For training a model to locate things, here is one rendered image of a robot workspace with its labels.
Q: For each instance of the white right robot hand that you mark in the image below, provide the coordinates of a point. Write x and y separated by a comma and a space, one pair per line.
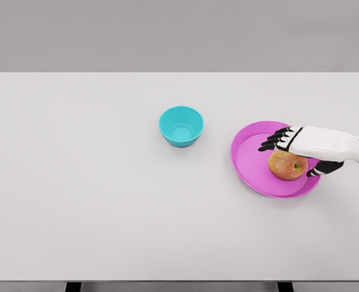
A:
315, 143

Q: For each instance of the red-yellow apple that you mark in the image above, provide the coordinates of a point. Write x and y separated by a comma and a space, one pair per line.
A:
286, 167

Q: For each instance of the pink plate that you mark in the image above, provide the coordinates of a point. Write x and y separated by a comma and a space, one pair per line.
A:
255, 170

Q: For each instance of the blue bowl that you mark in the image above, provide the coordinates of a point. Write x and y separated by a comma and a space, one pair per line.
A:
181, 126

